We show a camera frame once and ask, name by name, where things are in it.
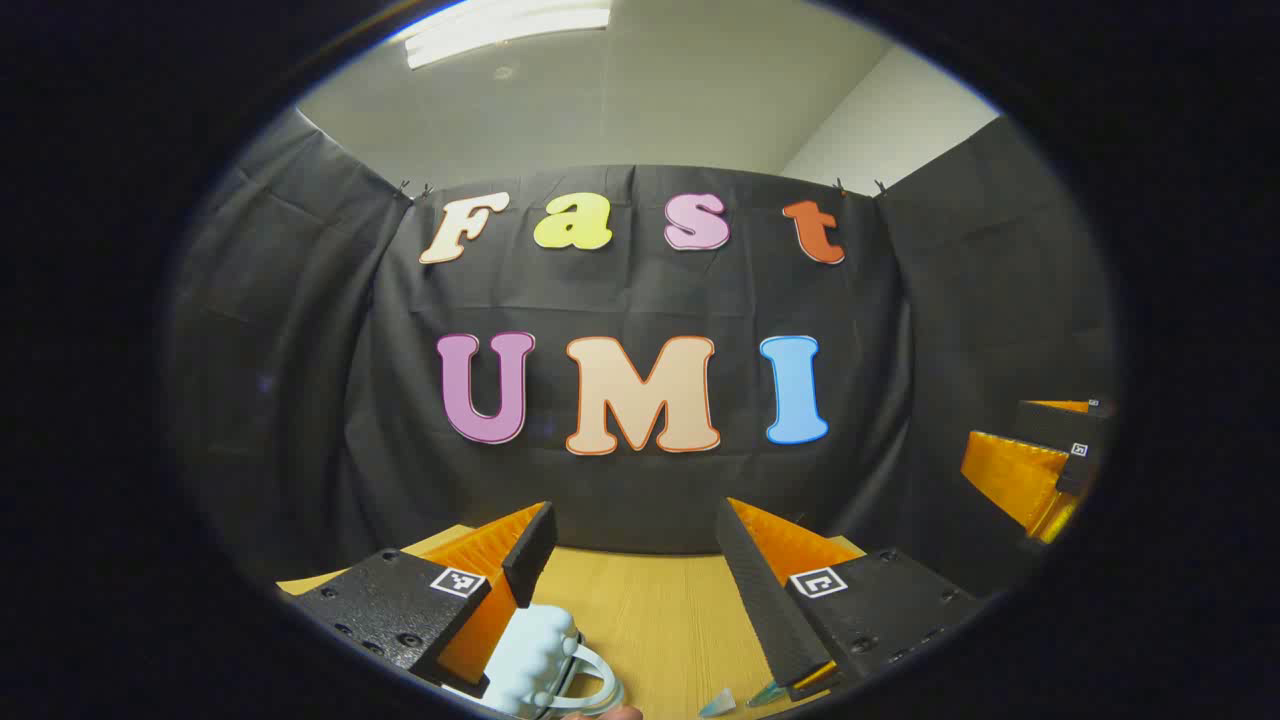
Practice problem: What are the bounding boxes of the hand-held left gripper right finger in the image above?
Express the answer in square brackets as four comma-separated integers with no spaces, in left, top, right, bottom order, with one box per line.
[715,497,986,701]

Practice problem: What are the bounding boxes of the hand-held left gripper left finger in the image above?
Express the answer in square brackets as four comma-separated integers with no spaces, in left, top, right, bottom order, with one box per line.
[290,500,558,699]

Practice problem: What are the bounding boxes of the light blue suitcase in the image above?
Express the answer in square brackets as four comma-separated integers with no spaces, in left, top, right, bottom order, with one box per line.
[445,603,626,719]

